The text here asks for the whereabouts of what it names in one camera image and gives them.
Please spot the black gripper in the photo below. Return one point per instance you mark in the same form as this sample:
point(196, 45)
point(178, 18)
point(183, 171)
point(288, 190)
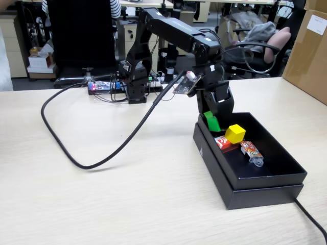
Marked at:
point(212, 95)

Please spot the yellow wooden cube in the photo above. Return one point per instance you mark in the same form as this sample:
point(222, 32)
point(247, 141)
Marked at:
point(235, 134)

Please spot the red and white rectangular box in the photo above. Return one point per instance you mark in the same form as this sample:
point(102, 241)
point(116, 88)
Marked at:
point(222, 144)

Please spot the black WOWROBO robot arm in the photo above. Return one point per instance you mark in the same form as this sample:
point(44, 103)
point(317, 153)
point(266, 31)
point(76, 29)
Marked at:
point(178, 28)

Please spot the black cardboard box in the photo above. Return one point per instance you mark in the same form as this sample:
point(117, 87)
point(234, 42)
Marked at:
point(245, 196)

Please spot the cardboard box with white label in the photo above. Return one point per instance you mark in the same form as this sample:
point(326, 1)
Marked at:
point(309, 63)

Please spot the plain brown cardboard box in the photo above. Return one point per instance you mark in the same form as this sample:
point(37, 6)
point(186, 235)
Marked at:
point(316, 4)

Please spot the flat white box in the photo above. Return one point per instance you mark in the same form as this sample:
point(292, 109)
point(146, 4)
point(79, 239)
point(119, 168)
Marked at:
point(41, 69)

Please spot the wrapped candy packet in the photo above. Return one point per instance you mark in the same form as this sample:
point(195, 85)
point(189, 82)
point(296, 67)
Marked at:
point(251, 150)

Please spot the black office chair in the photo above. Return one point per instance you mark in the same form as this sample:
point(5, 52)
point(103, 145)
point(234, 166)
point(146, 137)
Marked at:
point(235, 54)

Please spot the black pole with white rings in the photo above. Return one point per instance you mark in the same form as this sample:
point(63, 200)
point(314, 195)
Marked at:
point(169, 56)

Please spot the grey cloth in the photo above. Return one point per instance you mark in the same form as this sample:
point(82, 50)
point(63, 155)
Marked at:
point(260, 33)

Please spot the pink cushion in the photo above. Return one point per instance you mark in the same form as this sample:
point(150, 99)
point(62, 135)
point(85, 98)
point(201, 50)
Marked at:
point(277, 40)

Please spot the beige desk cabinet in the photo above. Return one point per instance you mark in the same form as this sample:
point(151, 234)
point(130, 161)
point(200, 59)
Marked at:
point(187, 16)

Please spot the controller board with lit LEDs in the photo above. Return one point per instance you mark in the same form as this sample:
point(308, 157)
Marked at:
point(102, 86)

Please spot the black computer monitor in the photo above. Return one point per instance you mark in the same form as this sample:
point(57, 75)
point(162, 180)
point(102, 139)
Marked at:
point(81, 33)

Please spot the open white carton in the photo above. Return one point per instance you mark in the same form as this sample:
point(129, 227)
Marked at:
point(47, 48)

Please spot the white carton with brown side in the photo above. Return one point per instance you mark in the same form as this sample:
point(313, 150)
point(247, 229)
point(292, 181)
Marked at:
point(38, 61)

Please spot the beige drawer cabinet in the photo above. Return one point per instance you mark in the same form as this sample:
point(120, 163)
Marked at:
point(18, 51)

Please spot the person in white shirt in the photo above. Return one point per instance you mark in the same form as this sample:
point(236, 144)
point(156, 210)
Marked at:
point(4, 66)

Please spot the gripper camera circuit board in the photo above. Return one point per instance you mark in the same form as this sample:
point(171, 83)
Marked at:
point(187, 84)

